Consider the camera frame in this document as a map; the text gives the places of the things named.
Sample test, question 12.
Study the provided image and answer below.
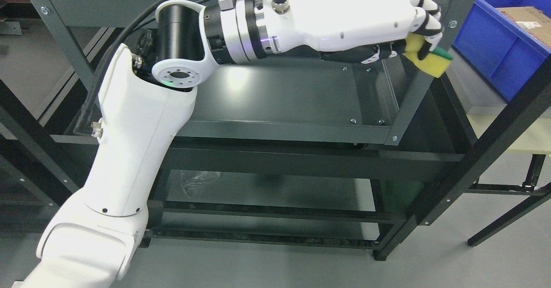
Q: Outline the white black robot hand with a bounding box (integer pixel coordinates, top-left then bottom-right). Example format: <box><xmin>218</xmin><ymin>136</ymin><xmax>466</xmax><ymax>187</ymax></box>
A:
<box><xmin>256</xmin><ymin>0</ymin><xmax>443</xmax><ymax>54</ymax></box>

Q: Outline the cardboard box in bin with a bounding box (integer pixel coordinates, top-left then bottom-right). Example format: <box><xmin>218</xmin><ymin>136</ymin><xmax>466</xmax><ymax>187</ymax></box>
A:
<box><xmin>497</xmin><ymin>7</ymin><xmax>551</xmax><ymax>47</ymax></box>

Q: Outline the dark metal shelf rack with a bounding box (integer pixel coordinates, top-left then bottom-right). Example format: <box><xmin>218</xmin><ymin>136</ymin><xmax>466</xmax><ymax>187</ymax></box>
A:
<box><xmin>17</xmin><ymin>0</ymin><xmax>487</xmax><ymax>254</ymax></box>

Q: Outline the black outer shelf frame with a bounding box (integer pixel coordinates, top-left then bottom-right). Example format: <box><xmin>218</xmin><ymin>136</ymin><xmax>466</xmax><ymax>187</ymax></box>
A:
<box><xmin>0</xmin><ymin>0</ymin><xmax>551</xmax><ymax>263</ymax></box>

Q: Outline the green yellow sponge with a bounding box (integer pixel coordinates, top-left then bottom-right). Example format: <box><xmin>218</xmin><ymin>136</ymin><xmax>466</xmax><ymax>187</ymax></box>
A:
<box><xmin>403</xmin><ymin>33</ymin><xmax>453</xmax><ymax>78</ymax></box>

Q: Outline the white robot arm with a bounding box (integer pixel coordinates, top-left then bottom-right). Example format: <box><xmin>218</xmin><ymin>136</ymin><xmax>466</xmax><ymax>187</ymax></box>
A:
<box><xmin>12</xmin><ymin>0</ymin><xmax>268</xmax><ymax>288</ymax></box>

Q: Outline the blue plastic bin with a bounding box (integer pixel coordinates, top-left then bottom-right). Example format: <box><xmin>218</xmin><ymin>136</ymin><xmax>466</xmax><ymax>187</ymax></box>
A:
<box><xmin>453</xmin><ymin>0</ymin><xmax>551</xmax><ymax>101</ymax></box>

